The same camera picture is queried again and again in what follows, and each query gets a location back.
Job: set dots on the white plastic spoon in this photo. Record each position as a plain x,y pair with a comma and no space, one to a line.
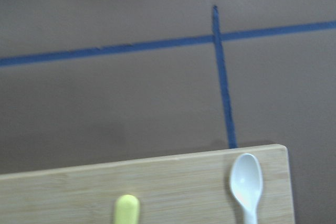
246,185

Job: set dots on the wooden cutting board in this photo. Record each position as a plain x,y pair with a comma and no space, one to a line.
186,188

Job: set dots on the yellow plastic knife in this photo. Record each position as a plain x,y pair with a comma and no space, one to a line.
126,210

